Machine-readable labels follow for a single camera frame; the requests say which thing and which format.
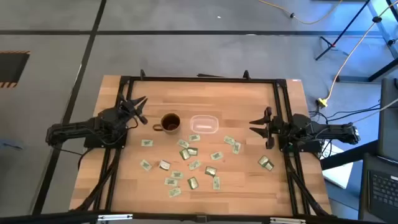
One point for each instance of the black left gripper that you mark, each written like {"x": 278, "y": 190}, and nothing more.
{"x": 130, "y": 110}

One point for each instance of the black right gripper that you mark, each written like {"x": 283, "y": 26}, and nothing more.
{"x": 280, "y": 129}

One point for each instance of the pale green printed packet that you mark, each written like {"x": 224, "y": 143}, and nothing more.
{"x": 171, "y": 181}
{"x": 183, "y": 143}
{"x": 216, "y": 155}
{"x": 195, "y": 165}
{"x": 194, "y": 137}
{"x": 177, "y": 174}
{"x": 216, "y": 183}
{"x": 147, "y": 142}
{"x": 145, "y": 165}
{"x": 229, "y": 140}
{"x": 236, "y": 147}
{"x": 174, "y": 192}

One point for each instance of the dark green edged packet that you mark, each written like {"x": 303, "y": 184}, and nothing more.
{"x": 184, "y": 154}
{"x": 193, "y": 183}
{"x": 269, "y": 166}
{"x": 193, "y": 151}
{"x": 210, "y": 171}
{"x": 164, "y": 165}
{"x": 263, "y": 160}

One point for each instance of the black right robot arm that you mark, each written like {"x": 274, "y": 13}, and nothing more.
{"x": 335, "y": 132}

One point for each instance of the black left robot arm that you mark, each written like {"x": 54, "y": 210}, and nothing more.
{"x": 77, "y": 127}

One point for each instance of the black table clamp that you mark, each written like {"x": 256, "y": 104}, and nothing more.
{"x": 246, "y": 74}
{"x": 142, "y": 74}

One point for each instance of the brown ceramic mug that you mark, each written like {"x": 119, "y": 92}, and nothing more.
{"x": 170, "y": 123}

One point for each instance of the clear plastic container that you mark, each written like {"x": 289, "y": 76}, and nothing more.
{"x": 204, "y": 124}

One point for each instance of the white box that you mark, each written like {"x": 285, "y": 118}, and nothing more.
{"x": 339, "y": 175}

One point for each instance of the black desk beam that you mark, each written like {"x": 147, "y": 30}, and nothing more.
{"x": 351, "y": 157}

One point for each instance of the black tripod stand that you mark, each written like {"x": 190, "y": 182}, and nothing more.
{"x": 342, "y": 30}

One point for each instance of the grey monitor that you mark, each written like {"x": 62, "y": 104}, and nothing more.
{"x": 388, "y": 124}

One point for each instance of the black floor hatch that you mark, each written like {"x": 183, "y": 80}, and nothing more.
{"x": 12, "y": 67}

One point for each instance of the black stand leg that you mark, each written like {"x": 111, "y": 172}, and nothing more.
{"x": 384, "y": 69}

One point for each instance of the blue floor object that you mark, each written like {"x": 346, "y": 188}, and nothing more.
{"x": 11, "y": 144}

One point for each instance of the black laptop keyboard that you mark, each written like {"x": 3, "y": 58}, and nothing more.
{"x": 384, "y": 189}

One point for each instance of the black flat wedge bracket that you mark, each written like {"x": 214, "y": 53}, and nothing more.
{"x": 208, "y": 75}

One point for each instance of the silver metal bracket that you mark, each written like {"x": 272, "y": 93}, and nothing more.
{"x": 115, "y": 217}
{"x": 287, "y": 221}

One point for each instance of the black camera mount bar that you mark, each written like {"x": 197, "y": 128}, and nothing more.
{"x": 46, "y": 217}

